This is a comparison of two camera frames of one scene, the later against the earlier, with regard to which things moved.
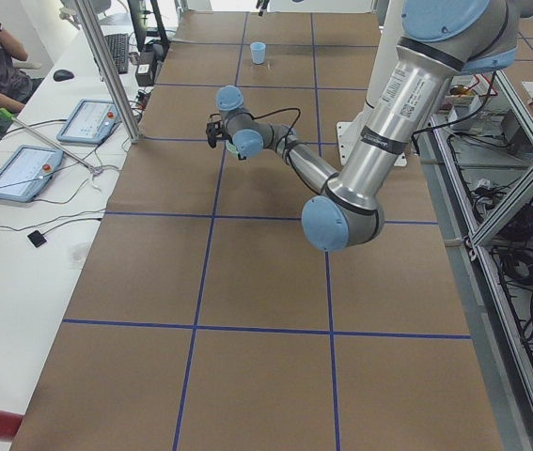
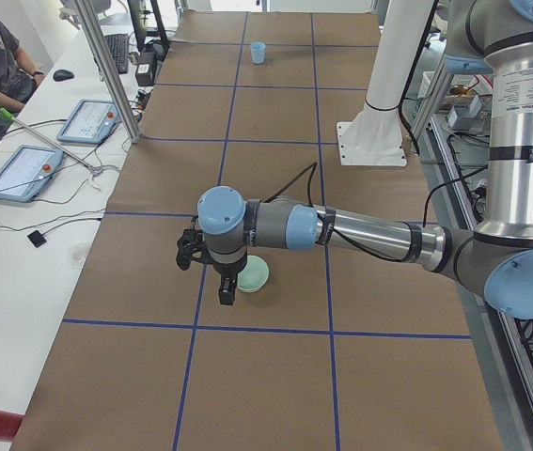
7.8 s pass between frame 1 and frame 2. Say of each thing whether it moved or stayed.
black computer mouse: stayed
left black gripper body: moved
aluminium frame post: stayed
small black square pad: stayed
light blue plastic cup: stayed
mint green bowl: moved
